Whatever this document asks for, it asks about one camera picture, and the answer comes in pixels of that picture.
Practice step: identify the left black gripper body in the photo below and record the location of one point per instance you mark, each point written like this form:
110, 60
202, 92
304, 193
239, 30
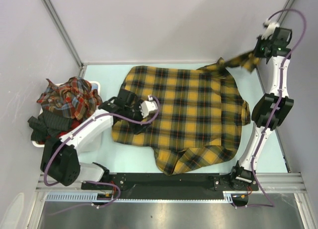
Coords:
134, 113

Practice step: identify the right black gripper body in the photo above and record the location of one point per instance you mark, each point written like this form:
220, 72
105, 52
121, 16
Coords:
262, 46

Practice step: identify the yellow plaid shirt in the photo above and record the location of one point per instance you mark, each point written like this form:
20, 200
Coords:
201, 115

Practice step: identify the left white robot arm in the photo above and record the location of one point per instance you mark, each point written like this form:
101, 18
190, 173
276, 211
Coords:
60, 159

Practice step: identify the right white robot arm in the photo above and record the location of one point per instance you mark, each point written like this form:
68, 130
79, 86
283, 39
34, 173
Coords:
272, 109

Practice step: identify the white laundry basket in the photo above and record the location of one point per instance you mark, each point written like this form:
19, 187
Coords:
94, 143

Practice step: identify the red blue plaid shirt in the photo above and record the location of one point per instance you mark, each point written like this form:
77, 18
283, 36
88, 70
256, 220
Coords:
74, 99

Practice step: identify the red black plaid shirt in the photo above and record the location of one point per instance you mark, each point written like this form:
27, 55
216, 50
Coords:
41, 139

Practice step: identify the dark striped shirt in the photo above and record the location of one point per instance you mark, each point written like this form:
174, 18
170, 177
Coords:
48, 123

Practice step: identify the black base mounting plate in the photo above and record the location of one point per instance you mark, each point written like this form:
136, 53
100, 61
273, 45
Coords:
140, 192

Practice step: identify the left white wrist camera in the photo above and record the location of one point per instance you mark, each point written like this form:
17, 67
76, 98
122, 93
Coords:
150, 106

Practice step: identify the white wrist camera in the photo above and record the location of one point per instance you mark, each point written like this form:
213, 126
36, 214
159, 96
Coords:
150, 106
270, 27

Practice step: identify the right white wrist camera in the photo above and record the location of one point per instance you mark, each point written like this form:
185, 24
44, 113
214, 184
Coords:
270, 27

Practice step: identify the right aluminium frame post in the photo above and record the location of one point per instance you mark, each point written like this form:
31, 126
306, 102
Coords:
293, 0

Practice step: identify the aluminium frame post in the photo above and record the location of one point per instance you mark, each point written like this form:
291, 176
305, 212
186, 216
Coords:
48, 4
293, 0

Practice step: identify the aluminium front rail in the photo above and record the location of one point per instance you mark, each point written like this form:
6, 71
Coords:
270, 182

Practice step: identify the left aluminium frame post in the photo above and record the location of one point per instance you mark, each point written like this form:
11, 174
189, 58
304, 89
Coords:
48, 4

